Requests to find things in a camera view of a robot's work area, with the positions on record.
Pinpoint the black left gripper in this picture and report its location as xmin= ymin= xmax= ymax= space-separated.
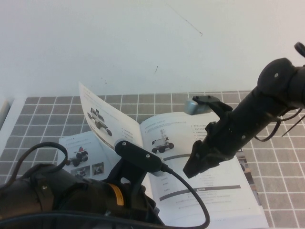
xmin=122 ymin=185 xmax=165 ymax=229

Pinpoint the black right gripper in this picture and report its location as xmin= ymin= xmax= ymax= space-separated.
xmin=183 ymin=109 xmax=254 ymax=179

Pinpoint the white product catalogue book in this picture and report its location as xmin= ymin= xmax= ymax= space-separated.
xmin=58 ymin=81 xmax=269 ymax=227

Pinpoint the grey white-checked tablecloth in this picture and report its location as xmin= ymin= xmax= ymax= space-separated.
xmin=0 ymin=89 xmax=305 ymax=229

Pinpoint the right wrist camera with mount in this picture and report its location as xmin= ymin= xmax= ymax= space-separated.
xmin=184 ymin=95 xmax=233 ymax=119

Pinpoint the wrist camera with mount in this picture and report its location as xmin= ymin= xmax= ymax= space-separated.
xmin=104 ymin=139 xmax=168 ymax=189
xmin=184 ymin=95 xmax=233 ymax=119

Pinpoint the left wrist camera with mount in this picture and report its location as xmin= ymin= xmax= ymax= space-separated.
xmin=104 ymin=139 xmax=168 ymax=189

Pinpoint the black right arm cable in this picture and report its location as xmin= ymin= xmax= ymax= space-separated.
xmin=254 ymin=111 xmax=305 ymax=142

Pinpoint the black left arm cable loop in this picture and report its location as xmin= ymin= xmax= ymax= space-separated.
xmin=4 ymin=141 xmax=69 ymax=185

